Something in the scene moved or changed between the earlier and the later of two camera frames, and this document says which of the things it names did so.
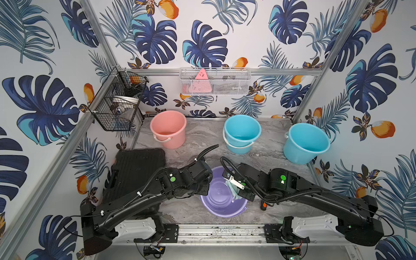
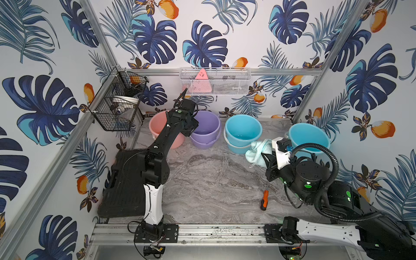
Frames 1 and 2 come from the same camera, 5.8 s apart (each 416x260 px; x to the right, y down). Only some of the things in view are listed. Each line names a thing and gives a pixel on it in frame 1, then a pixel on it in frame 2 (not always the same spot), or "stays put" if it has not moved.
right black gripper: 245,195 → 272,167
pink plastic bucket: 169,127 stays put
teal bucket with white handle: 240,131 stays put
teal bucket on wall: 304,142 stays put
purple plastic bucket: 219,202 → 208,133
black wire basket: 115,105 stays put
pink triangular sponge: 201,84 stays put
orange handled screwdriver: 263,205 stays put
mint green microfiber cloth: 234,189 → 254,155
